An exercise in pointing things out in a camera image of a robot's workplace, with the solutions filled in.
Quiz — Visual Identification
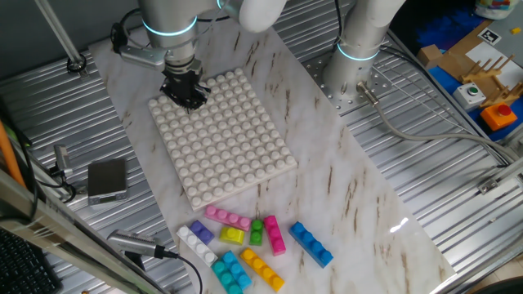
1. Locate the orange pole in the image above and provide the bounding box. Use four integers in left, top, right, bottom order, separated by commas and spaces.
0, 120, 28, 189

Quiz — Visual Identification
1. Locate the green two-stud block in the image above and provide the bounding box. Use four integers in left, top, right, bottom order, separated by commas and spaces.
248, 219, 265, 247

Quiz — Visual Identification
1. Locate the orange four-stud block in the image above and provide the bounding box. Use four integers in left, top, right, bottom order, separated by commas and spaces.
239, 247, 286, 293

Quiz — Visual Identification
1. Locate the metal corner bracket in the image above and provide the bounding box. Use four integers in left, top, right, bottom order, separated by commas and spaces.
476, 177, 502, 195

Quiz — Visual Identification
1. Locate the light pink four-stud block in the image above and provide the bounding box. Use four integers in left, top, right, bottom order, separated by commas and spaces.
203, 205, 253, 233

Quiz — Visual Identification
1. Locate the white studded baseplate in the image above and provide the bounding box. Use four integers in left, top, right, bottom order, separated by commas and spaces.
147, 67, 298, 212

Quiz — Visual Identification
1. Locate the brown cardboard sheet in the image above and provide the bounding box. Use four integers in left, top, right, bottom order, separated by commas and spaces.
439, 20, 494, 85

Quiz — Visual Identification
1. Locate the orange emergency stop button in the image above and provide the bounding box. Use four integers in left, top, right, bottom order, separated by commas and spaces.
480, 102, 519, 132

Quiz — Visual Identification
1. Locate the small cardboard box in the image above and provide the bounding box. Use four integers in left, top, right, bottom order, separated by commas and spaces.
416, 43, 445, 70

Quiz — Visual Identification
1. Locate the white marble pattern board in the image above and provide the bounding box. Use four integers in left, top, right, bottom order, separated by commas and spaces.
87, 16, 457, 294

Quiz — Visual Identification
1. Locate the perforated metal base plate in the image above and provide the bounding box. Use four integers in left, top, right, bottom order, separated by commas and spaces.
304, 51, 394, 116

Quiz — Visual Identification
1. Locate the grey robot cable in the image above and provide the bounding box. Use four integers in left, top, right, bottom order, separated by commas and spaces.
355, 80, 518, 164

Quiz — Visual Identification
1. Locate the black camera stand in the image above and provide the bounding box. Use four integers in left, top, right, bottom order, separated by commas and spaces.
123, 251, 147, 272

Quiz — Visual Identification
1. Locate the grey green-button box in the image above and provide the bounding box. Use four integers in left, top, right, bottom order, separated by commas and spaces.
452, 82, 487, 112

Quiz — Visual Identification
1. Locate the black white marker tag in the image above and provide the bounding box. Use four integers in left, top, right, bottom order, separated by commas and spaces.
476, 27, 503, 47

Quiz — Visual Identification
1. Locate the teal four-stud block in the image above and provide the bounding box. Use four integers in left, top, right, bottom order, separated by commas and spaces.
211, 260, 243, 294

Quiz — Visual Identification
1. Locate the black keyboard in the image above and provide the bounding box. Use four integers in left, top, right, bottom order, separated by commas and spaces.
0, 227, 63, 294

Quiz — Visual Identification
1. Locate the light blue three-stud block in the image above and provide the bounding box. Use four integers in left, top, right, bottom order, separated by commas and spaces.
221, 250, 253, 291

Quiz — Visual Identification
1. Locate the silver digital scale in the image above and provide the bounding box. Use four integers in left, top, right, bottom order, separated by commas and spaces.
87, 158, 129, 207

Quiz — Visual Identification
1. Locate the clear plastic container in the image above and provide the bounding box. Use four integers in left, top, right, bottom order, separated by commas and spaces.
473, 0, 518, 20

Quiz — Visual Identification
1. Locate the white four-stud block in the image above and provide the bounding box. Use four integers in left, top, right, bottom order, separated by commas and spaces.
176, 225, 218, 267

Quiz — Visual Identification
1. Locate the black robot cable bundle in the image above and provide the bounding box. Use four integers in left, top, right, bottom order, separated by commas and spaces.
331, 0, 346, 47

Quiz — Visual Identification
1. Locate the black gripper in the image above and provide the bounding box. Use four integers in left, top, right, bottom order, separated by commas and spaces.
159, 60, 212, 110

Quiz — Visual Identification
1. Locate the white paper sheet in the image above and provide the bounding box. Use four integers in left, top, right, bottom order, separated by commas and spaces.
465, 40, 523, 91

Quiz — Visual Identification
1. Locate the wooden peg rack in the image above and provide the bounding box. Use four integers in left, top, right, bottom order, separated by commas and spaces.
460, 54, 523, 108

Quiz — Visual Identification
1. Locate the purple two-stud block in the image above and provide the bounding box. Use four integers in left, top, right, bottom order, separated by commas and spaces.
189, 220, 215, 245

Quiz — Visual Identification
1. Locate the silver ribbed camera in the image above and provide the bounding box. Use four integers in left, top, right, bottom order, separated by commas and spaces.
106, 229, 167, 259

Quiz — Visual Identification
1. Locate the yellow two-stud block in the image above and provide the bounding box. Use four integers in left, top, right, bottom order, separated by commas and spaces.
219, 225, 246, 246

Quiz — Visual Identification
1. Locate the small silver camera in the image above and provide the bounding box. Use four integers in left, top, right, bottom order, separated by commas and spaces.
54, 145, 74, 177

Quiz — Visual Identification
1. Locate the aluminium frame beam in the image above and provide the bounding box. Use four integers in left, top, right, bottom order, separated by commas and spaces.
0, 169, 167, 294

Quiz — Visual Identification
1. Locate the grey board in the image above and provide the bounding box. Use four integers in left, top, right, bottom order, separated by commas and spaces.
496, 7, 523, 69

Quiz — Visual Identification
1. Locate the magenta three-stud block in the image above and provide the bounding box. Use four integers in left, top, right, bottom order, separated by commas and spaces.
263, 215, 287, 257

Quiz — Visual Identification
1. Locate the blue four-stud block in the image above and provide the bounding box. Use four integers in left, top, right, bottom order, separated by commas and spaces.
288, 220, 334, 269

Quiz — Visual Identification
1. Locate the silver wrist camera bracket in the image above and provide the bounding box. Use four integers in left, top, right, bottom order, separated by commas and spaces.
118, 43, 168, 73

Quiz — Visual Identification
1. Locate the metal stand pole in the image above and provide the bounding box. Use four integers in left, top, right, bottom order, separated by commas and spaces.
34, 0, 89, 78

